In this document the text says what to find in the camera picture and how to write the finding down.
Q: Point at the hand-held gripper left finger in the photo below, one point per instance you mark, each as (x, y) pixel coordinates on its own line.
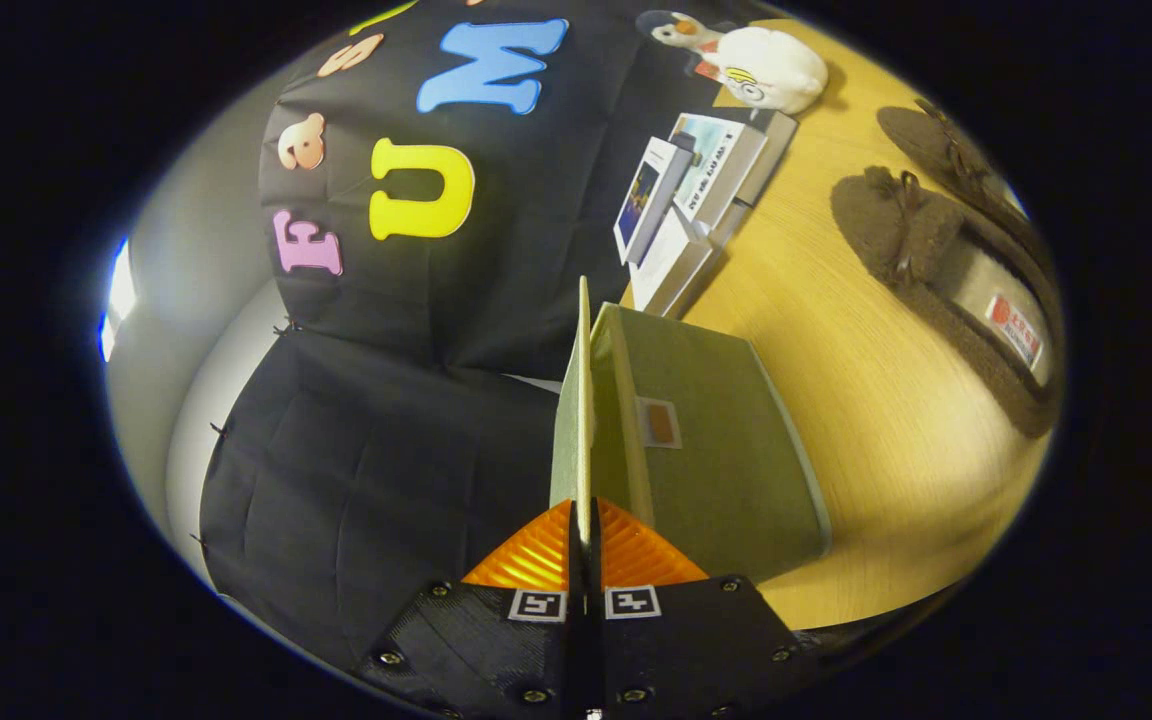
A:
(496, 650)

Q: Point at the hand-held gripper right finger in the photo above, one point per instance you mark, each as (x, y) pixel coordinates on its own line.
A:
(686, 650)

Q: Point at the green fabric storage box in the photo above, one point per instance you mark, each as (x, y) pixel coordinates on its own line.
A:
(726, 480)

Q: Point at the brown fuzzy shoe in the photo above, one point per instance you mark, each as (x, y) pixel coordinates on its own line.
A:
(936, 140)
(896, 230)

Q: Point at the white book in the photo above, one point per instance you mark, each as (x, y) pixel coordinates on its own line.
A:
(671, 265)

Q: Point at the book with dark blue cover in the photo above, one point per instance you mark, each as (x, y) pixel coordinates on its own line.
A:
(641, 195)

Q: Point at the book with light blue cover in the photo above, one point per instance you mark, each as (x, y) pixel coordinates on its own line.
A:
(716, 165)

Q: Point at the black book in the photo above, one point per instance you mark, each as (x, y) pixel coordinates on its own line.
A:
(771, 150)

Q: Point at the white plush toy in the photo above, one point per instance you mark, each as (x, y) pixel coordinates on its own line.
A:
(776, 65)

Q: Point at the penguin plush toy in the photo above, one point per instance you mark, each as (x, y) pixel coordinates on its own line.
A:
(681, 32)

